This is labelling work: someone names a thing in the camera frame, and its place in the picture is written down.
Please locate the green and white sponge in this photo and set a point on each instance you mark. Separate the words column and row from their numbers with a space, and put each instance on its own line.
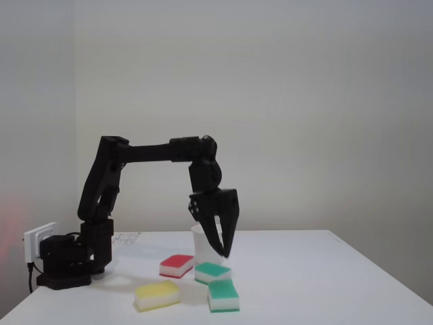
column 212, row 271
column 224, row 296

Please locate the white paper cup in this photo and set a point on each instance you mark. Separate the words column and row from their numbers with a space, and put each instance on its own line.
column 203, row 248

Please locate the red and white sponge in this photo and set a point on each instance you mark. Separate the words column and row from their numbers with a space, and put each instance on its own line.
column 176, row 264

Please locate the yellow and white sponge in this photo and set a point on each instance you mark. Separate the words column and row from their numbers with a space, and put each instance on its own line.
column 157, row 294

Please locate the white power strip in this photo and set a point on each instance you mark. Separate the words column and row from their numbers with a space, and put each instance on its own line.
column 32, row 242

